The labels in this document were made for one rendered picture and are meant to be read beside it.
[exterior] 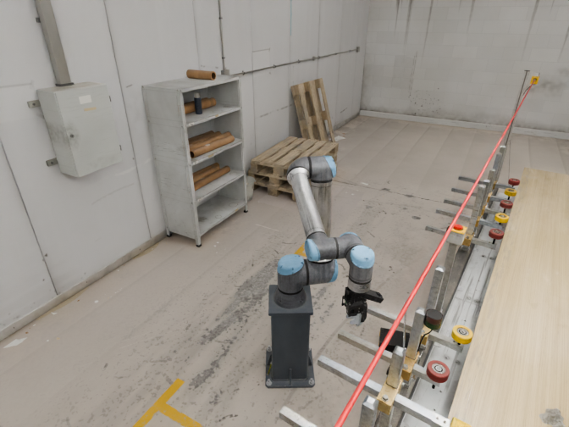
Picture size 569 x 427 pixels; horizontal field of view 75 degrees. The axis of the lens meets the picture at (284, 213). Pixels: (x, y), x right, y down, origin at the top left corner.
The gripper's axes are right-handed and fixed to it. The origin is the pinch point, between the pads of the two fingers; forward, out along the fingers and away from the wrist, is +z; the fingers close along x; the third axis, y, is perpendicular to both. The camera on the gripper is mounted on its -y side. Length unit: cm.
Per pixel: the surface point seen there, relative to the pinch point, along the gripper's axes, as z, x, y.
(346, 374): -3.1, 24.3, 16.8
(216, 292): 93, -150, 51
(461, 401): 2.8, 41.2, -19.7
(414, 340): -4.0, 17.8, -14.7
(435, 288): -12.6, 1.7, -33.9
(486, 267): 31, -51, -120
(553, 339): 3, 28, -75
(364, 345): 6.9, 6.0, -0.4
